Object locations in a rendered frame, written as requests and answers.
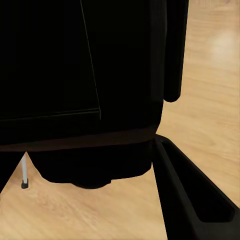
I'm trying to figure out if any digital camera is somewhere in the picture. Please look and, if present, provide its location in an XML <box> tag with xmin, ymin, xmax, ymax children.
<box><xmin>0</xmin><ymin>0</ymin><xmax>189</xmax><ymax>189</ymax></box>

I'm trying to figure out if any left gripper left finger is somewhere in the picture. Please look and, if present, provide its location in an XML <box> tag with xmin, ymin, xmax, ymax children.
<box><xmin>0</xmin><ymin>151</ymin><xmax>27</xmax><ymax>193</ymax></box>

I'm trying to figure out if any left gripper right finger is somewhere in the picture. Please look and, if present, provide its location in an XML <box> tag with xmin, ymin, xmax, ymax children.
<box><xmin>152</xmin><ymin>134</ymin><xmax>240</xmax><ymax>240</ymax></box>

